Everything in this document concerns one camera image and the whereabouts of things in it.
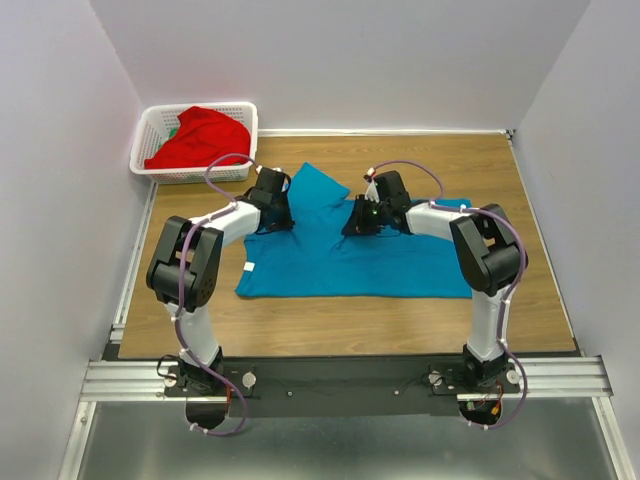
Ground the red t shirt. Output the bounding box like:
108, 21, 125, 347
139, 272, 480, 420
144, 106, 251, 170

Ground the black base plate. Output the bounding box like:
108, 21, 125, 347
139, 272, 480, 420
156, 355, 520, 427

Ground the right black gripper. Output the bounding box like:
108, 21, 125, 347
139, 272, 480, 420
339, 194, 390, 237

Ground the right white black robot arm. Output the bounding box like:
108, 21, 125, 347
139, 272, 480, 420
342, 195, 528, 392

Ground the aluminium frame rail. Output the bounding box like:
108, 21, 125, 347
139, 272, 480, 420
520, 356, 639, 479

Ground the blue t shirt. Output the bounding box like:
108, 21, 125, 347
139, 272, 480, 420
235, 163, 471, 299

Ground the white plastic basket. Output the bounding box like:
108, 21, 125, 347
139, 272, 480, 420
129, 101, 258, 184

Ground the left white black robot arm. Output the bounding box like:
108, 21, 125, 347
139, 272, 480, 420
146, 188, 294, 396

